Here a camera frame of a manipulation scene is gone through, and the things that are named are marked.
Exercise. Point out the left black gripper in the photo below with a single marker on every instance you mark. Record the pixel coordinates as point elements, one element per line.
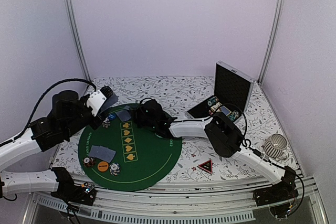
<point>99,120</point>

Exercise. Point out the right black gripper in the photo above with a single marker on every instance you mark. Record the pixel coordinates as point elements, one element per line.
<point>136,111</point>

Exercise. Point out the blue backed cards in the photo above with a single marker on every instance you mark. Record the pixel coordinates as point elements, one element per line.
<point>109,103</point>

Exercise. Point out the dark red chip stack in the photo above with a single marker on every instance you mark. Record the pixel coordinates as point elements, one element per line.
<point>88,161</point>

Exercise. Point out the orange big blind button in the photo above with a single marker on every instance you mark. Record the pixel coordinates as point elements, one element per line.
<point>103,166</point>

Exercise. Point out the row of poker chips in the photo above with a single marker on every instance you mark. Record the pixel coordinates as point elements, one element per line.
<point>212,101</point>

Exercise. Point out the blue small blind button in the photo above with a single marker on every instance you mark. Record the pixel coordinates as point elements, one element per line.
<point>112,116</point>

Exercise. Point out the dealt cards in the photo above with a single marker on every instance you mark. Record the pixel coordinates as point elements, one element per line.
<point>96,151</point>

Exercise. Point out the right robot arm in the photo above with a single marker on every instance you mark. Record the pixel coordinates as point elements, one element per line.
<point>227,141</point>

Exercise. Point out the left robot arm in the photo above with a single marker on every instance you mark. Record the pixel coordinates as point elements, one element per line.
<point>69,114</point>

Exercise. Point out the round green poker mat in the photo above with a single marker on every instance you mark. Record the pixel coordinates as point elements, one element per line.
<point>143,157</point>

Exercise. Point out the boxed card deck in case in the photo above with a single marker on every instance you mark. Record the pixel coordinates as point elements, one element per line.
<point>219,108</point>

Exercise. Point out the red black triangular button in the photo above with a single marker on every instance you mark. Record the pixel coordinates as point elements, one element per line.
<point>206,166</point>

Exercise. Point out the front row poker chips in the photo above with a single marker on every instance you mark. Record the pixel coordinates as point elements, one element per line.
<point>234,115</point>

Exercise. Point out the aluminium poker chip case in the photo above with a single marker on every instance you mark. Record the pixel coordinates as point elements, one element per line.
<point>232,87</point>

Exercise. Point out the striped ceramic mug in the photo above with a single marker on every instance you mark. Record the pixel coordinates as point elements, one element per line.
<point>275,146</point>

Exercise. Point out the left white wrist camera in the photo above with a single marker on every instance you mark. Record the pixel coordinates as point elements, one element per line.
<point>97,99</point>

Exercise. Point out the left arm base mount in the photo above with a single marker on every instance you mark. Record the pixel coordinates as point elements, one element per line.
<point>84,194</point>

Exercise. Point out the left aluminium frame post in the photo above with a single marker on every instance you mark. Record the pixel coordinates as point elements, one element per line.
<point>76,38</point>

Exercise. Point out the aluminium frame post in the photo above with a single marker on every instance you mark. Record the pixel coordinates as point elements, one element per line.
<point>76,38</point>
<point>271,41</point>

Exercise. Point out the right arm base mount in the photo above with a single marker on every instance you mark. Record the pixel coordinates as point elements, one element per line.
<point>275,193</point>

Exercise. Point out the right aluminium frame post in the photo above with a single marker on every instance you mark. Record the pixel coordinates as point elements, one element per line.
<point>271,41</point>

